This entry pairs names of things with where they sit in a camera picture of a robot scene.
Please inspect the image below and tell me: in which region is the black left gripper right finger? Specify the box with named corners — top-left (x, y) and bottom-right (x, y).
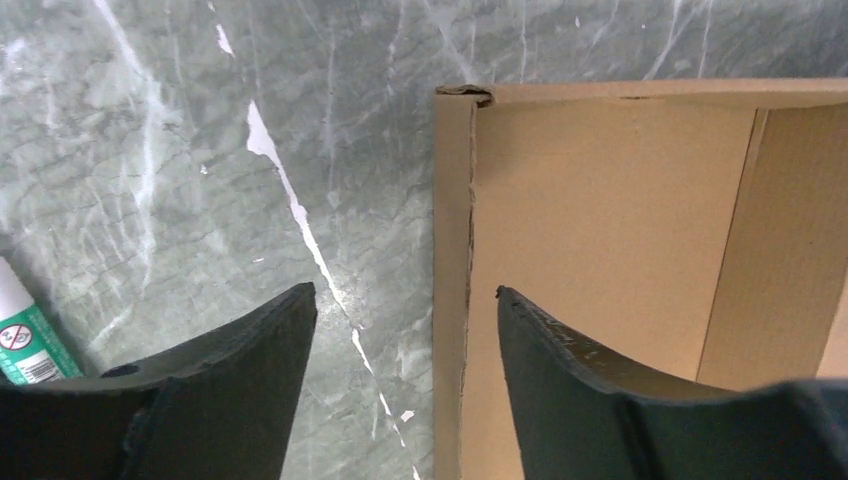
top-left (497, 286), bottom-right (847, 479)

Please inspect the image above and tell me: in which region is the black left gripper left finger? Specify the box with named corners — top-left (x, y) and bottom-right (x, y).
top-left (1, 282), bottom-right (317, 479)

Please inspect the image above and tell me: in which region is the white green capped tube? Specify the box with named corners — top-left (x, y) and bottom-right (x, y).
top-left (1, 258), bottom-right (83, 385)

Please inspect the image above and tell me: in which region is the brown cardboard box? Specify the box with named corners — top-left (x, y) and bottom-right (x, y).
top-left (433, 79), bottom-right (847, 479)

